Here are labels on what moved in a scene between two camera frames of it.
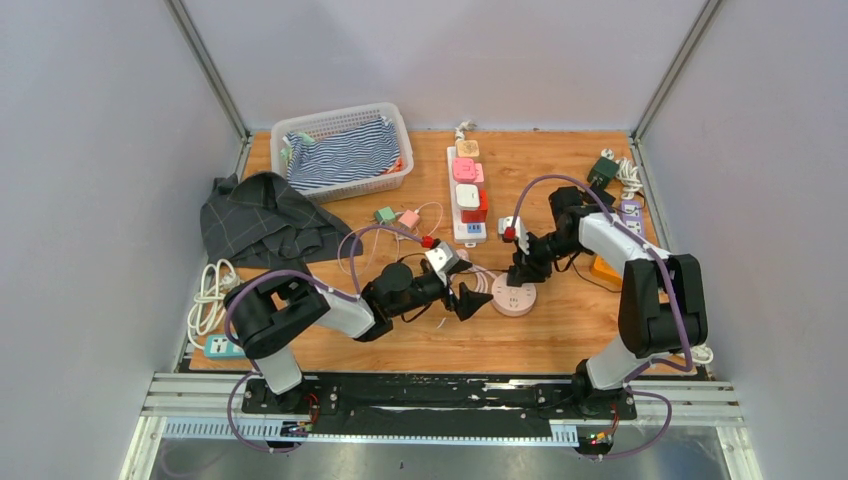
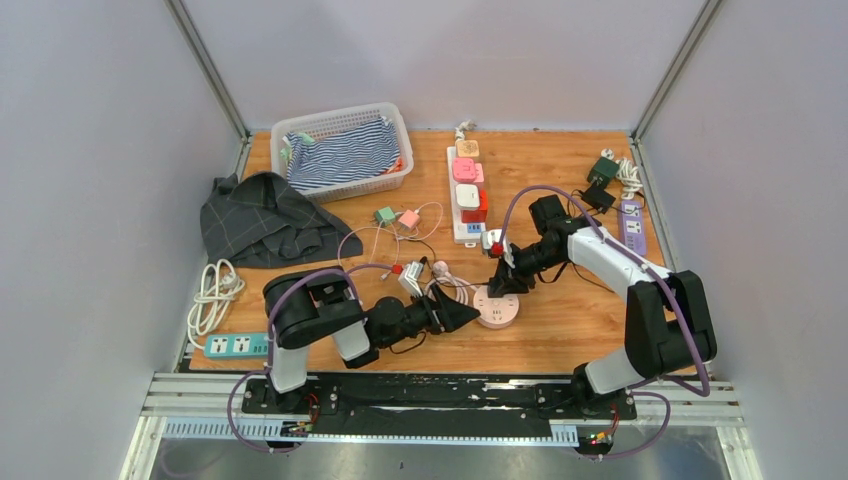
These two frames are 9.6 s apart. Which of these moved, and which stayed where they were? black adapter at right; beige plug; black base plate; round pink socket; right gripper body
Moved: round pink socket
Stayed: beige plug; black adapter at right; right gripper body; black base plate
